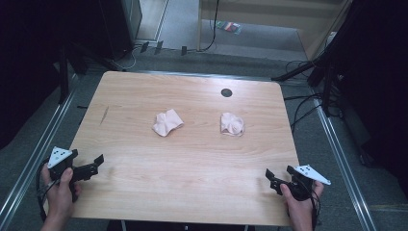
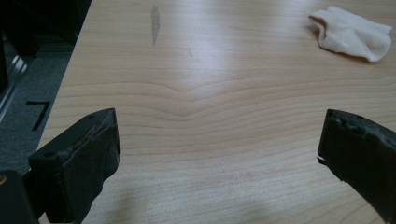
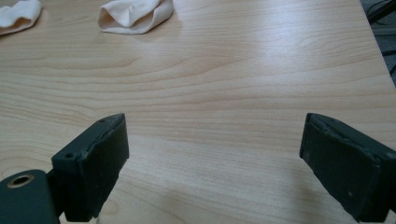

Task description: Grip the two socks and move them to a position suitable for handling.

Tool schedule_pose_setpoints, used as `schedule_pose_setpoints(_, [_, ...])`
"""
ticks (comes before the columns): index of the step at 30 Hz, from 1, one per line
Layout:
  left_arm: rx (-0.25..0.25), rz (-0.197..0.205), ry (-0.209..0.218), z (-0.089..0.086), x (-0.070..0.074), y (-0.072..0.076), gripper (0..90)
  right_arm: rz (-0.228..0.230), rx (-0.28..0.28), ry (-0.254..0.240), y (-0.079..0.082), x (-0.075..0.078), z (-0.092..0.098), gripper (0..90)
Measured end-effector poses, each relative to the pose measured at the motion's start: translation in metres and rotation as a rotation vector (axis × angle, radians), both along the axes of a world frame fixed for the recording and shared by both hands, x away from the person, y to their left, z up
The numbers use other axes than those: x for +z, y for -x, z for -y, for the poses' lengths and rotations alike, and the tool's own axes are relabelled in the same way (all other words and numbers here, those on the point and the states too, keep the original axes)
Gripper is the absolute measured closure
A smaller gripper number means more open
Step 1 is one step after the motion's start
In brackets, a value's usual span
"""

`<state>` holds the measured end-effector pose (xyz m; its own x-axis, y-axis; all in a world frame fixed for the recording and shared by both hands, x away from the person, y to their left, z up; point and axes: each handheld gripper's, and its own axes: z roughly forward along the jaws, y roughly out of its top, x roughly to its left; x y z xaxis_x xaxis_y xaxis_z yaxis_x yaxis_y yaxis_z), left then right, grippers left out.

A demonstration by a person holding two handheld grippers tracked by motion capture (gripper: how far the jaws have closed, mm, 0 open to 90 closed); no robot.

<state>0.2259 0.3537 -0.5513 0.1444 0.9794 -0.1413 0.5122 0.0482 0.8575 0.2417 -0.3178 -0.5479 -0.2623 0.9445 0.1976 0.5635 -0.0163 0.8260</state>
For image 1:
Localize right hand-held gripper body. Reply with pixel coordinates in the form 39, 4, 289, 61
281, 165, 332, 202

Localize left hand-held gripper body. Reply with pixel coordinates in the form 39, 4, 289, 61
46, 146, 81, 203

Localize person's right hand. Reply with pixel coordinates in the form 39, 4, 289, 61
279, 180, 325, 223

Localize person's left hand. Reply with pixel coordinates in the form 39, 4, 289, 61
40, 166, 83, 222

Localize bunched pink sock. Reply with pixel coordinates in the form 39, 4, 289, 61
219, 112, 246, 138

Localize flat crumpled pink sock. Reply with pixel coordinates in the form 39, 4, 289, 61
151, 108, 185, 138

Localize black tripod stand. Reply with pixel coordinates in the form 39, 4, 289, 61
270, 30, 345, 118

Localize black cabinet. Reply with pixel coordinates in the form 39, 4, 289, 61
95, 0, 143, 62

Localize colourful packet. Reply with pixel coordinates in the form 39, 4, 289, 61
215, 20, 243, 36

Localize beige wooden partition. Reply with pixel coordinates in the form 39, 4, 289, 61
196, 0, 354, 62

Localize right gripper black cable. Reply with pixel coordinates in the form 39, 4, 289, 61
307, 184, 322, 231

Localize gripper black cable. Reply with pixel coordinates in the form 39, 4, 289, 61
35, 157, 62, 223
307, 184, 322, 231

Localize metal floor rail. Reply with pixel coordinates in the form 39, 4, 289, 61
0, 71, 80, 225
312, 95, 378, 231

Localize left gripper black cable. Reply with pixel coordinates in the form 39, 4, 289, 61
35, 157, 62, 223

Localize black floor cables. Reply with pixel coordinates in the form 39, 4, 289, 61
282, 59, 333, 134

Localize black stand post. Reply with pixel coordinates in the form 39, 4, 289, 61
57, 44, 71, 105

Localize white floor cable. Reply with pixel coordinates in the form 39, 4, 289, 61
110, 44, 143, 72

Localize hanging black cable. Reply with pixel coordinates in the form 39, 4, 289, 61
200, 0, 221, 53

